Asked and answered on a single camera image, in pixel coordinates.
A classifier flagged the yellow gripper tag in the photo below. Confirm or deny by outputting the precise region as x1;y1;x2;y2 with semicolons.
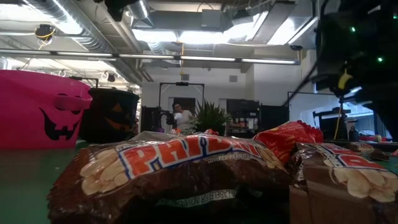
338;68;354;91

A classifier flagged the yellow cable reel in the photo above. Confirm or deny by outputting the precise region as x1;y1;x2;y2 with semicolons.
34;24;57;42

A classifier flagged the linear ceiling light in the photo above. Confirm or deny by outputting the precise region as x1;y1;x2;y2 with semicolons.
0;49;301;65

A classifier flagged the black shelf unit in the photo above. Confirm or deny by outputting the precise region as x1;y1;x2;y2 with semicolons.
226;98;261;138

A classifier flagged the black pumpkin bucket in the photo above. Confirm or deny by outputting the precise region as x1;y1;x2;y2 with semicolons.
79;88;141;144

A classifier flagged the whiteboard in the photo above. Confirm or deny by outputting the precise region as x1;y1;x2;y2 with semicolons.
287;91;341;138

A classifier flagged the background black rig frame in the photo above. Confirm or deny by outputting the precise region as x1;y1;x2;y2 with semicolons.
158;82;206;131

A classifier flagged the yellow hanging cable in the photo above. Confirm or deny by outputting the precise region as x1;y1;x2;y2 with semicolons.
333;105;343;141

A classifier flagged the black panel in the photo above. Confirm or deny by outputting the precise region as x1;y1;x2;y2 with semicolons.
141;105;162;134

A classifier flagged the pink pumpkin bucket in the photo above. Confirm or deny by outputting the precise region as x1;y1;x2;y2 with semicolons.
0;69;93;149

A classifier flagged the person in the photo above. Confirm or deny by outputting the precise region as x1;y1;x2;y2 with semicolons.
172;102;193;131

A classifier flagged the small potted green plant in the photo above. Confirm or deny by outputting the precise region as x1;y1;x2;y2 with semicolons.
189;100;233;136

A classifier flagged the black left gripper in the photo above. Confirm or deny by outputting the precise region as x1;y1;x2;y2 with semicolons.
104;0;137;22

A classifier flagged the black cabinet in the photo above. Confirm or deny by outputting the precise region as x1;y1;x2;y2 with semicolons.
260;105;290;131

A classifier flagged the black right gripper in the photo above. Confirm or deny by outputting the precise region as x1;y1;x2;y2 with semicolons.
317;52;398;141

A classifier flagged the rectangular metal air duct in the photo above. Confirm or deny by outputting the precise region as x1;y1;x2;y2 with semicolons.
253;0;321;50

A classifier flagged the silver spiral air duct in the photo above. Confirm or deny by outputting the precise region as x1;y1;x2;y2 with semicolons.
26;0;146;85

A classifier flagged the clear gummy candy wrapper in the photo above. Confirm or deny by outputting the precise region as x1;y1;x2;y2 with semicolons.
133;130;187;143

